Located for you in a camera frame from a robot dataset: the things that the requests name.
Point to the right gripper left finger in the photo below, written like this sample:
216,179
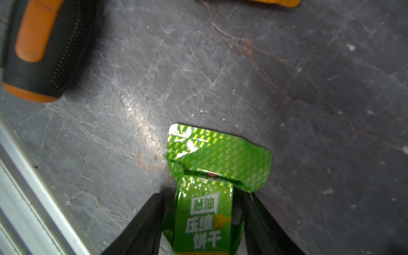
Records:
142,235

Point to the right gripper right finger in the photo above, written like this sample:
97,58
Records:
263,234

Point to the green cookie packet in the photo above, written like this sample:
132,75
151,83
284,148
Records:
208,167

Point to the orange cookie packet lower centre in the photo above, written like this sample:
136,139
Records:
285,3

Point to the orange handled screwdriver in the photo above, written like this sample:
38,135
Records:
45,46

